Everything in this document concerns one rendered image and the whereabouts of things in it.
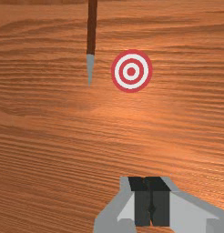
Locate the brown pen with grey tip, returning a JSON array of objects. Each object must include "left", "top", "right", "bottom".
[{"left": 86, "top": 0, "right": 99, "bottom": 87}]

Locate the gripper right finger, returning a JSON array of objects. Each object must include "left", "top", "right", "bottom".
[{"left": 142, "top": 176, "right": 224, "bottom": 233}]

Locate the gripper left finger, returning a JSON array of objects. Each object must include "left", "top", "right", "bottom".
[{"left": 93, "top": 176, "right": 153, "bottom": 233}]

